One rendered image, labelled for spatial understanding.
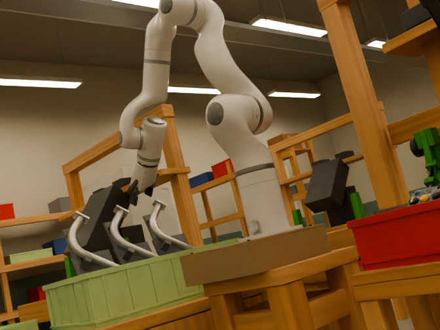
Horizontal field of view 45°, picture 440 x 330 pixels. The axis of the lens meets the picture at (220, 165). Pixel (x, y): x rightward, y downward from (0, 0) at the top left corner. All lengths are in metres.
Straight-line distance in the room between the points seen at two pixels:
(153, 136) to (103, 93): 7.87
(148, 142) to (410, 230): 0.96
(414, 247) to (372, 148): 1.18
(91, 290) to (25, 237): 6.60
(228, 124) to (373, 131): 0.98
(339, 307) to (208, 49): 0.83
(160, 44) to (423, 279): 1.12
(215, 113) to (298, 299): 0.55
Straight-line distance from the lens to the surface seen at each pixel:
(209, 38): 1.66
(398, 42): 2.15
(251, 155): 1.51
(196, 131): 10.64
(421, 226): 1.18
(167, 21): 1.70
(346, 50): 2.42
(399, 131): 2.38
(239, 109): 1.50
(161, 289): 1.82
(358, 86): 2.38
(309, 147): 7.45
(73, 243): 1.99
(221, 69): 1.61
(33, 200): 8.45
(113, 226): 2.08
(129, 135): 1.81
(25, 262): 7.58
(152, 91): 1.82
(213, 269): 1.46
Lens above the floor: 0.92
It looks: 9 degrees up
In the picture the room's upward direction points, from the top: 14 degrees counter-clockwise
